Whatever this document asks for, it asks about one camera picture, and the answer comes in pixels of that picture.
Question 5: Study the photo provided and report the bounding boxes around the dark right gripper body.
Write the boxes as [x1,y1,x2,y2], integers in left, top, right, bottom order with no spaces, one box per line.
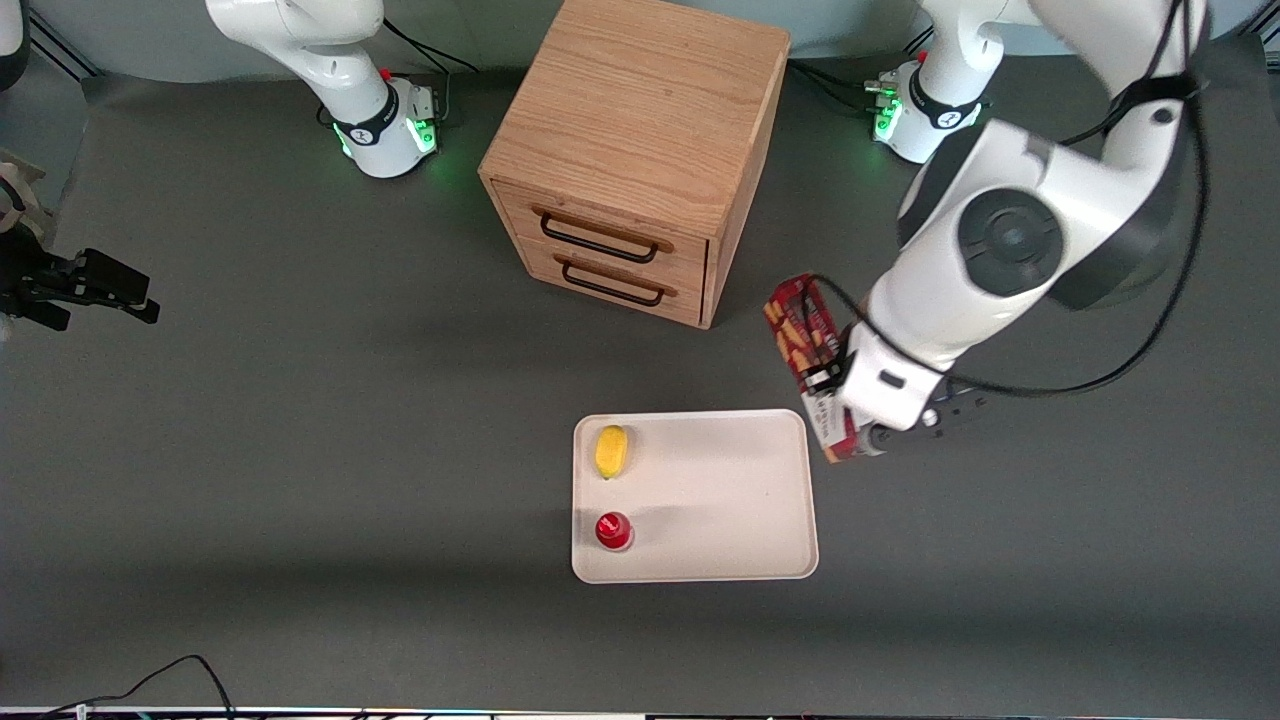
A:
[0,228,77,332]

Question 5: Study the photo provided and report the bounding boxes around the red cookie box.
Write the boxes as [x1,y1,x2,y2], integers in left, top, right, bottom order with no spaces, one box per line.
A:
[764,274,867,464]

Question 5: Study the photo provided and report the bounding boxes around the cream plastic tray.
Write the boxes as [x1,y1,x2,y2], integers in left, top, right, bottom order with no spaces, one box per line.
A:
[571,408,820,585]

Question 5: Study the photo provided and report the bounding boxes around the dark grey table mat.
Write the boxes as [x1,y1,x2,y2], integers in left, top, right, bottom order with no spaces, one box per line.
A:
[0,35,1280,713]

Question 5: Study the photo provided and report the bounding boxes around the yellow lemon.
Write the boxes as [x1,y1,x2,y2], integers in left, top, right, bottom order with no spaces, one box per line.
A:
[595,424,629,481]

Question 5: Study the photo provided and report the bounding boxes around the wooden drawer cabinet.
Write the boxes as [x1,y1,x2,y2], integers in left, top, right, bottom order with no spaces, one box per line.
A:
[478,0,793,331]

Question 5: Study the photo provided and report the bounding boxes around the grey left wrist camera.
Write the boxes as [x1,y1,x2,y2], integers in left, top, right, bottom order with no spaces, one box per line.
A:
[862,392,991,459]

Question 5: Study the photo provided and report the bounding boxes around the beige wrist mount piece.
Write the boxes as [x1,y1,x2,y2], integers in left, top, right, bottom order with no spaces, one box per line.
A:
[0,148,51,241]

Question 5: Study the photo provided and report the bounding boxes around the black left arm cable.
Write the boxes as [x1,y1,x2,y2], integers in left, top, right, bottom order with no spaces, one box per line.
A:
[810,0,1213,399]

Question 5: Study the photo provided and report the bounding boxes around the wooden drawer with black handle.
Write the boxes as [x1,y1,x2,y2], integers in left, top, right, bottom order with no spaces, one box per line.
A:
[518,236,707,327]
[493,180,711,291]

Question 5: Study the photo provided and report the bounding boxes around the black frame rail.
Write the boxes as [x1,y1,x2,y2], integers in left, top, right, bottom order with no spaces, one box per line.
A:
[28,12,103,83]

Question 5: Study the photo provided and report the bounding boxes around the black left base cables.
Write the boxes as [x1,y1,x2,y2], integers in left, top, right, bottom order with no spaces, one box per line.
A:
[788,28,936,119]

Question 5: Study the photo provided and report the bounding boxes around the black base cables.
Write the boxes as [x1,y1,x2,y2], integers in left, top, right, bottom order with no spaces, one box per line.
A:
[383,18,481,126]
[788,28,936,119]

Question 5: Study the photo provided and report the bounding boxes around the thin black floor cable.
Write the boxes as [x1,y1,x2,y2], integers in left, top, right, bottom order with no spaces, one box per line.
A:
[20,654,237,720]

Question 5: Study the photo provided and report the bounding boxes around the black right base cables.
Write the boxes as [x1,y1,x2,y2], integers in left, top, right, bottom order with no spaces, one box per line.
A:
[383,18,481,126]

